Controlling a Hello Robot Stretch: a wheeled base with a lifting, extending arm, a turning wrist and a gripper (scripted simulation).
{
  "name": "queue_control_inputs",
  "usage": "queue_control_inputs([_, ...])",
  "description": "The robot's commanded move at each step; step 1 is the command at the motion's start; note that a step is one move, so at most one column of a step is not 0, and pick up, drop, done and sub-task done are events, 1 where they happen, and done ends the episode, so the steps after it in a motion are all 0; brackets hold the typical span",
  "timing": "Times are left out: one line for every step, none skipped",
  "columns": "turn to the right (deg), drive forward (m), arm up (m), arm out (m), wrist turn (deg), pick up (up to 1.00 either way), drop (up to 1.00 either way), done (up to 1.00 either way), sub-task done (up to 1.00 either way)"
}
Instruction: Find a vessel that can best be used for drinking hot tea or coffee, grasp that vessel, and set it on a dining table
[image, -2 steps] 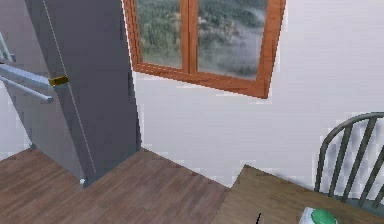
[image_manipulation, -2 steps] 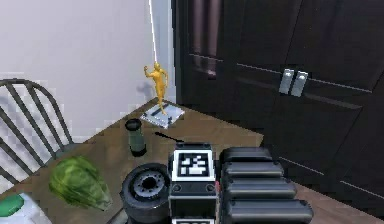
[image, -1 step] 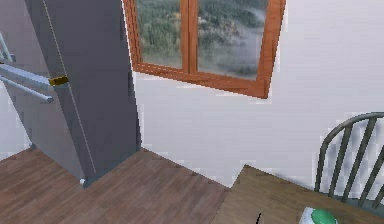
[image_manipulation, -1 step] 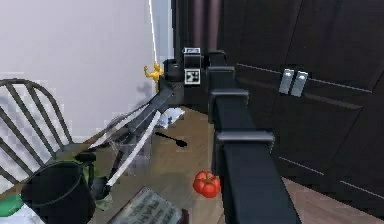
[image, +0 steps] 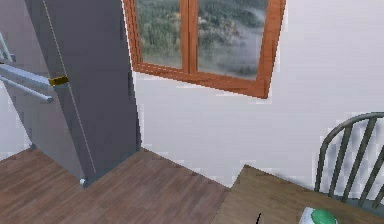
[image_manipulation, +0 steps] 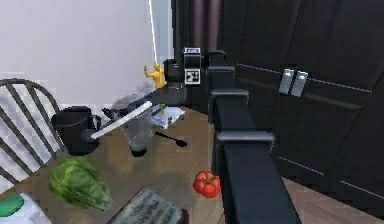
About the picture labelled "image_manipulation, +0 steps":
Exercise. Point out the yellow figure statue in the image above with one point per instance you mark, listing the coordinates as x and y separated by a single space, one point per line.
157 76

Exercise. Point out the white box with green lid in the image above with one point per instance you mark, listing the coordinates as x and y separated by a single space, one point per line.
16 208

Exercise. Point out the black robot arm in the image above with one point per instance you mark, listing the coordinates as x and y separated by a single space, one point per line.
246 173

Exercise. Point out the clear drinking glass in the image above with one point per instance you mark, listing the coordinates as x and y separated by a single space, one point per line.
140 133

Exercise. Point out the black spoon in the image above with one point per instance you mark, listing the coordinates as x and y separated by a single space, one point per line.
173 138

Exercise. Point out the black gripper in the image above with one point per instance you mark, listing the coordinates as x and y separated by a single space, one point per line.
173 71

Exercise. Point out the black cupboard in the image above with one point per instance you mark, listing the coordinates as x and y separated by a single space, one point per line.
326 116

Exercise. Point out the white grey flat book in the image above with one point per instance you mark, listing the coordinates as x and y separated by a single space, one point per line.
173 116

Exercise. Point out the black mug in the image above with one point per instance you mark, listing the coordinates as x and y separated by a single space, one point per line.
75 131

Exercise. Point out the green lettuce head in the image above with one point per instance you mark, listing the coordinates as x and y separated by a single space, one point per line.
78 182

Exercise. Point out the dark grey slatted chair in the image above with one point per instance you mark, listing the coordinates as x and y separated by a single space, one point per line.
26 133

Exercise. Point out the red tomato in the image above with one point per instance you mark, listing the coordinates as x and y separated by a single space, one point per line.
207 184

